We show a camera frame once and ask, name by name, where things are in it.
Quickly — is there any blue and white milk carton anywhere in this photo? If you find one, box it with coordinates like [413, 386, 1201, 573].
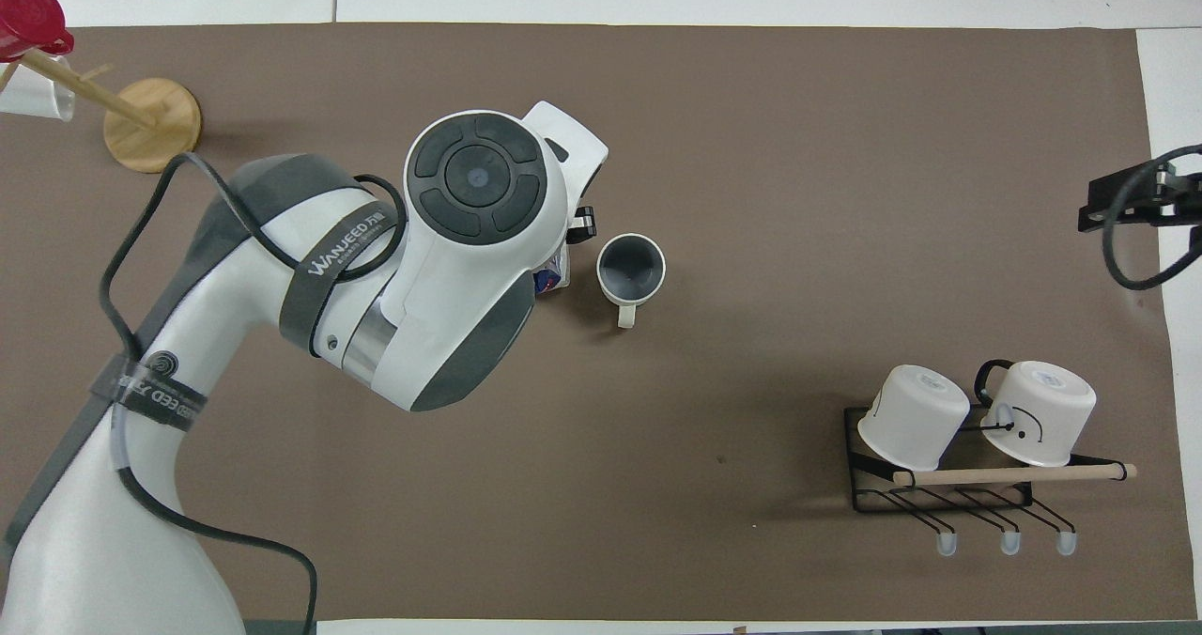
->
[533, 244, 572, 299]

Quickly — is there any white cup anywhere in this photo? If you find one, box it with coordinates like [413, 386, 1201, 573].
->
[0, 56, 77, 122]

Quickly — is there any red cup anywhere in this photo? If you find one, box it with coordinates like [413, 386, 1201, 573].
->
[0, 0, 75, 64]

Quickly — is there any white mug with grey inside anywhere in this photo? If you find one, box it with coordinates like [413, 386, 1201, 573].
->
[596, 233, 668, 330]

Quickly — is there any plain white mug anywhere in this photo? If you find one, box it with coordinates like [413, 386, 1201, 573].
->
[855, 364, 972, 472]

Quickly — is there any wooden mug tree stand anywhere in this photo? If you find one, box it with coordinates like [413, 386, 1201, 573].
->
[0, 47, 203, 175]

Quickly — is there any black cable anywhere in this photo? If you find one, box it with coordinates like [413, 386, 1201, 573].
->
[1102, 144, 1202, 291]
[98, 151, 410, 635]

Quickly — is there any white mug with black handle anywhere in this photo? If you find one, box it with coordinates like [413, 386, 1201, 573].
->
[974, 359, 1098, 468]

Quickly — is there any black wire rack with wooden rod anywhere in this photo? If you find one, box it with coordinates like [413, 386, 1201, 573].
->
[842, 404, 1139, 557]

